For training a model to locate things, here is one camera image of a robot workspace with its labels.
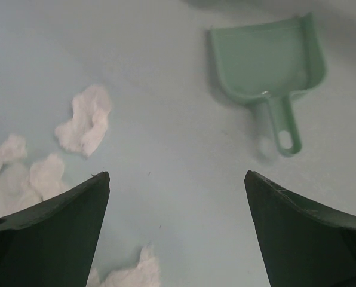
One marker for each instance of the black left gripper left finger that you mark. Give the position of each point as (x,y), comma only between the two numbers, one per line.
(53,242)

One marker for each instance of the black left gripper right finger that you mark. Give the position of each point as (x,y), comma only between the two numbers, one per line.
(302,242)

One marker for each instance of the green plastic dustpan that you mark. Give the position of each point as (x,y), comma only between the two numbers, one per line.
(271,63)

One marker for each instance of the white paper scrap middle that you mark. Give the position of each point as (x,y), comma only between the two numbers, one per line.
(22,187)

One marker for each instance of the white paper scrap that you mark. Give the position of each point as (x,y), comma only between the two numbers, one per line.
(146,273)
(86,129)
(22,187)

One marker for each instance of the white paper scrap bottom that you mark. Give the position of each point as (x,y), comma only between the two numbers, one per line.
(146,273)

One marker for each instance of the white paper scrap top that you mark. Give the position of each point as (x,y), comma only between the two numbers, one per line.
(86,129)

